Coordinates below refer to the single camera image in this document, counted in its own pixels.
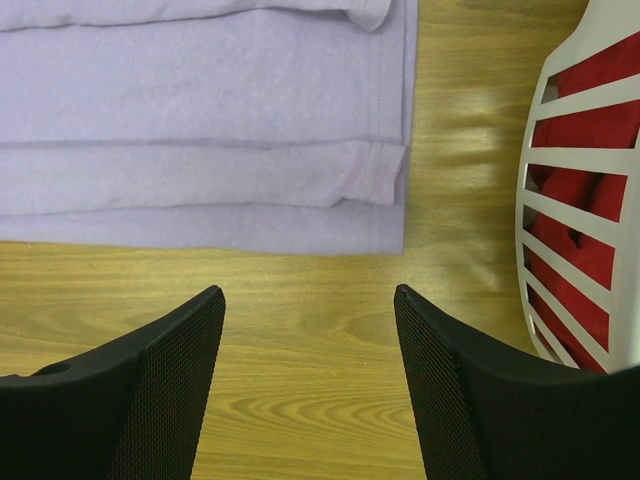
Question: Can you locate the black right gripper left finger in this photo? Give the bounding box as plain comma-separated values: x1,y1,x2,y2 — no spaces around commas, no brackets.
1,286,226,479

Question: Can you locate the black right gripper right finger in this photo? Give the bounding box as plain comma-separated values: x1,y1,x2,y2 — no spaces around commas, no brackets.
394,285,639,480

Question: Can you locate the lavender t-shirt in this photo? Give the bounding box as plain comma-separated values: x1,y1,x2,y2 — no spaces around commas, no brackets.
1,1,419,254

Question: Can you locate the dark red t-shirt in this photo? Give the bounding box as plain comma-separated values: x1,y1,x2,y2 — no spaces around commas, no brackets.
524,34,640,374

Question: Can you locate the white plastic laundry basket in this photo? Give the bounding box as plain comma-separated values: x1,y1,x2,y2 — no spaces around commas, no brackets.
514,0,640,375

